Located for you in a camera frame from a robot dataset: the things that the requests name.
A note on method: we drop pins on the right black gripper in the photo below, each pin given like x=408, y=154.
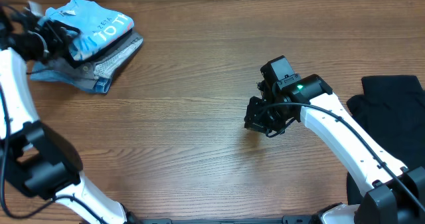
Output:
x=255, y=121

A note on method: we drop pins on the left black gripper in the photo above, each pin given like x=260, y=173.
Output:
x=58, y=41

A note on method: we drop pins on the light blue printed t-shirt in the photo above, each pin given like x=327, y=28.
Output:
x=99, y=27

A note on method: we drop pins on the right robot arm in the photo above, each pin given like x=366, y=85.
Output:
x=391, y=193

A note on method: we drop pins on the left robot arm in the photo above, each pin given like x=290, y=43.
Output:
x=36, y=160

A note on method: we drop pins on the folded black garment on stack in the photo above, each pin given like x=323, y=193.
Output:
x=76, y=63

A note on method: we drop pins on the folded grey garment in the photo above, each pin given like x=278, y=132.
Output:
x=106, y=65

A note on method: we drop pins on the folded blue denim garment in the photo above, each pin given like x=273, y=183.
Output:
x=85, y=81

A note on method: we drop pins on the black garment at right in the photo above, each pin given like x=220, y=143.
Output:
x=391, y=111

